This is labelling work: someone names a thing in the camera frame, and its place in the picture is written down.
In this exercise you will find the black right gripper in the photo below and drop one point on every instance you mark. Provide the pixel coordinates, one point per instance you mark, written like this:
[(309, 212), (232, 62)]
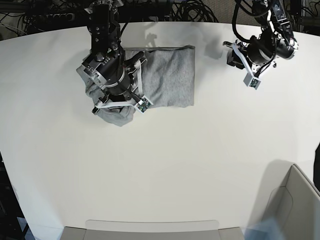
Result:
[(120, 87)]

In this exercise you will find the black power strip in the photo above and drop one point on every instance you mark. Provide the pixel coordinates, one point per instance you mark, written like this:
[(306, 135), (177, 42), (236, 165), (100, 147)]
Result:
[(56, 17)]

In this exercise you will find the dark object right edge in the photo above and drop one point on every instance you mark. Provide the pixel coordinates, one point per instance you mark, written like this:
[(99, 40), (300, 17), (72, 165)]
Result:
[(316, 168)]

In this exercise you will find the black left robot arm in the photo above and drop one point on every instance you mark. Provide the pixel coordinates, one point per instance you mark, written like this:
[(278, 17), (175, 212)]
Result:
[(276, 38)]

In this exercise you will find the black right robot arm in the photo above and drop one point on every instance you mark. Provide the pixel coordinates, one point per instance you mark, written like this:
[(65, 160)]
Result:
[(106, 53)]

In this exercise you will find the grey bin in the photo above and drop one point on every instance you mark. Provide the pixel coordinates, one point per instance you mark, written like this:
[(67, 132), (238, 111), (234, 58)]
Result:
[(293, 209), (120, 230)]

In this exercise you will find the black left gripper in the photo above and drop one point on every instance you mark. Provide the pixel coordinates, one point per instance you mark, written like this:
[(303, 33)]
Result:
[(258, 51)]

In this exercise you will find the grey T-shirt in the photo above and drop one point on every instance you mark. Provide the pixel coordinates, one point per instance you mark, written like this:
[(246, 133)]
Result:
[(168, 78)]

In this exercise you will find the grey bin right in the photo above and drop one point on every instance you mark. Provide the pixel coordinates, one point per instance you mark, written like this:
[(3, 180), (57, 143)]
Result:
[(293, 209)]

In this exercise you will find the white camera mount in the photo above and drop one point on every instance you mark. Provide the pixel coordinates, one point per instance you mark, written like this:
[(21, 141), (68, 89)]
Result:
[(253, 73), (140, 101)]

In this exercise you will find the grey bin bottom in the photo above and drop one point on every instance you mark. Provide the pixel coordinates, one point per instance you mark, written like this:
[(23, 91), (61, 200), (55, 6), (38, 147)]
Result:
[(120, 230)]

